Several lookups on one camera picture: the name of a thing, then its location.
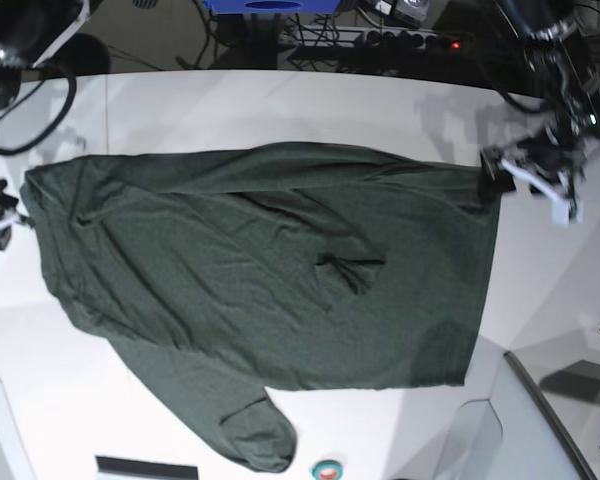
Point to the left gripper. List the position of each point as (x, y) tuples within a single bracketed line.
[(551, 154)]

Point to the red green emergency button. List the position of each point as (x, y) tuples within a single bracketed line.
[(327, 470)]

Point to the dark green t-shirt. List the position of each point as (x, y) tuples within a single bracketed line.
[(218, 275)]

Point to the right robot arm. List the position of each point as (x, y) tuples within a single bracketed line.
[(31, 34)]

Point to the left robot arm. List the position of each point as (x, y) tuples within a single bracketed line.
[(544, 36)]

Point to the blue box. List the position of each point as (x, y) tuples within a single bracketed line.
[(271, 6)]

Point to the grey power strip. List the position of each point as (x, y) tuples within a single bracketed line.
[(410, 40)]

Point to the grey monitor edge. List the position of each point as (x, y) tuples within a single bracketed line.
[(568, 395)]

